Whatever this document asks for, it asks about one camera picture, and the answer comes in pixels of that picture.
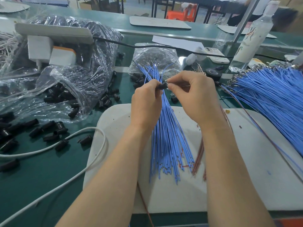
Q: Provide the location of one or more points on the person's left hand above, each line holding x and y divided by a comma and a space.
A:
146, 106

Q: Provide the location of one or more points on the person's right hand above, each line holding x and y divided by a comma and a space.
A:
201, 99

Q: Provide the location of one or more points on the black connector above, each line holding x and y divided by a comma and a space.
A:
162, 85

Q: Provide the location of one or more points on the pile of black plastic caps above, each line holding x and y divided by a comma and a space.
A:
45, 130

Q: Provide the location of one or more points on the person's left forearm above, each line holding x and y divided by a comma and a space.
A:
104, 186

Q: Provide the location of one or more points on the person's right forearm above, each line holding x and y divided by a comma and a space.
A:
236, 184

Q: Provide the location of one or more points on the black tape roll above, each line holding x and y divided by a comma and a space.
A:
214, 72

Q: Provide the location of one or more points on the white computer mouse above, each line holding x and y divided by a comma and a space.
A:
190, 59

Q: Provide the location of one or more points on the white flat device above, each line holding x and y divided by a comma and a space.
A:
214, 55

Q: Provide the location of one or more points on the small clear plastic bag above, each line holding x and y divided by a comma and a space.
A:
154, 56

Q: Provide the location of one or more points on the white paper sheet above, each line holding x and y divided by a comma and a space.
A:
176, 43

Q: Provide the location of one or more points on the large clear plastic bag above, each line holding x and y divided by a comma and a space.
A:
94, 62

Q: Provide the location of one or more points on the white flat tray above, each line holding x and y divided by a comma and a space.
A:
160, 22
227, 30
13, 7

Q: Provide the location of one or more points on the white spray bottle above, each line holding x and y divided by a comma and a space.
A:
251, 40

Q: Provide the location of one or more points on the orange plastic stool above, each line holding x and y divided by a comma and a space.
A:
182, 12

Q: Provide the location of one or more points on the white orange charger adapter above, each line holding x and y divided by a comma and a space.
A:
62, 56

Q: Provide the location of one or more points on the white paper stack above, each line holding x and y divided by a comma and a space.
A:
289, 57

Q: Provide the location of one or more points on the white work board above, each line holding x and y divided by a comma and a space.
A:
265, 182

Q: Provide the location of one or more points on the white power strip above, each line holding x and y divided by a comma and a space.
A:
53, 33

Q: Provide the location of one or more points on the cardboard boxes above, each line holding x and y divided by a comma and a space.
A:
296, 2

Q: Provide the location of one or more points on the blue table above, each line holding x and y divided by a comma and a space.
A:
45, 0

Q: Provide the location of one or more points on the orange plastic crate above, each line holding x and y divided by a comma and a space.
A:
291, 222

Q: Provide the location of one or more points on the slanted metal frame post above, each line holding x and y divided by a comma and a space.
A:
247, 17

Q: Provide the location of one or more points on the long black-frame table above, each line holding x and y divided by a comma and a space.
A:
189, 0

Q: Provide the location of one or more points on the short metal frame post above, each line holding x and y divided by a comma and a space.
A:
298, 59

